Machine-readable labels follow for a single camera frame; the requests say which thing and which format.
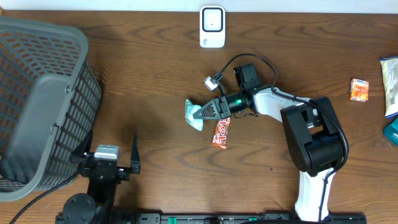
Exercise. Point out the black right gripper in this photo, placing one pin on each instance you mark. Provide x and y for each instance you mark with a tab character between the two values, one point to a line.
216	106

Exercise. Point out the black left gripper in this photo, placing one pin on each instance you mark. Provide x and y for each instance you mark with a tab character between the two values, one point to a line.
79	156

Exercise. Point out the red Top chocolate bar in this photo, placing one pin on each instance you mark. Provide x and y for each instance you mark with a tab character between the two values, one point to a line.
221	132

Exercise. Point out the small orange snack box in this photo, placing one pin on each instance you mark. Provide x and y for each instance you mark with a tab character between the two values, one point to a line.
359	90

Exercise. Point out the blue mouthwash bottle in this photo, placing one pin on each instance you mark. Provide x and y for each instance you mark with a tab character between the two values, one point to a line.
391	132

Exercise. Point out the beige snack bag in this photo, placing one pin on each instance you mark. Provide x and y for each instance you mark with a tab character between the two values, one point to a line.
389	77

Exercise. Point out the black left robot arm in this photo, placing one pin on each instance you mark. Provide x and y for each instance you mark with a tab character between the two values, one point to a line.
97	203

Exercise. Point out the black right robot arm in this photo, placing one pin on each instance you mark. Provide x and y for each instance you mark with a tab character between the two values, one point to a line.
316	142

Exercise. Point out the grey plastic shopping basket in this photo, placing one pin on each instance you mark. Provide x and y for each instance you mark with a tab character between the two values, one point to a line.
49	101

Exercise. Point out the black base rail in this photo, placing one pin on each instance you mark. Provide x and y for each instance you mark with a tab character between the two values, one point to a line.
272	217

